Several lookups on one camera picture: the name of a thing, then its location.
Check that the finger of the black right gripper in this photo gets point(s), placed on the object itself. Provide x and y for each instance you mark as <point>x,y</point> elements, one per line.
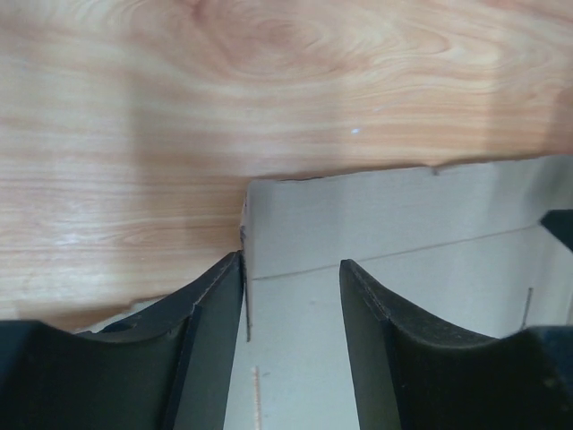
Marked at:
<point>560,224</point>

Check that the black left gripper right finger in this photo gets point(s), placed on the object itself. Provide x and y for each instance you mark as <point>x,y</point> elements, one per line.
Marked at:
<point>413,370</point>

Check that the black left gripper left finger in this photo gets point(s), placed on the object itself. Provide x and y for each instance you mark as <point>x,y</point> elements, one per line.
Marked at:
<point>167,366</point>

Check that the brown cardboard box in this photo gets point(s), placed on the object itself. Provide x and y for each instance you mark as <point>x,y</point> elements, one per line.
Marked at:
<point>463,242</point>

